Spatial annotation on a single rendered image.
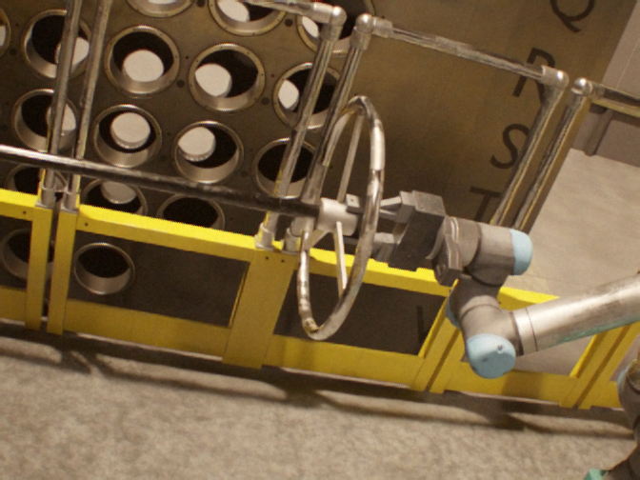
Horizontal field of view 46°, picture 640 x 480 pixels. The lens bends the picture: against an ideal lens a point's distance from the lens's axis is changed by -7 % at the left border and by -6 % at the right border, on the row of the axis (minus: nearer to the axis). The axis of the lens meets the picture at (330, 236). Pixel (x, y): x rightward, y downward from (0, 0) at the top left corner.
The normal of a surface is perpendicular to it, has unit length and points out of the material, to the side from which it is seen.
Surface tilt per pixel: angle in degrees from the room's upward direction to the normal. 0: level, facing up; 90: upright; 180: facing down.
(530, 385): 90
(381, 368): 90
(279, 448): 0
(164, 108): 90
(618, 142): 90
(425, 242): 99
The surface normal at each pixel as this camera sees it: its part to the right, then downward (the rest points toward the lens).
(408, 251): 0.06, 0.69
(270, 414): 0.29, -0.80
